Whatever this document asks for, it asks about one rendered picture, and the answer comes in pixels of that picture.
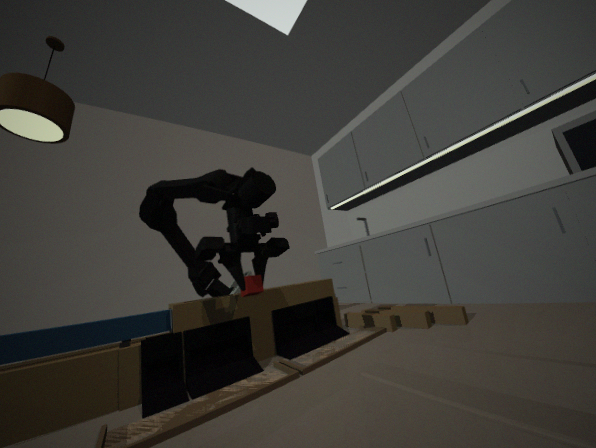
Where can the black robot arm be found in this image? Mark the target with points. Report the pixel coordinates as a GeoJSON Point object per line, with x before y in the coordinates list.
{"type": "Point", "coordinates": [241, 195]}

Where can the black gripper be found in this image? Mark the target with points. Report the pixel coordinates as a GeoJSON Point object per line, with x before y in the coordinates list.
{"type": "Point", "coordinates": [230, 253]}

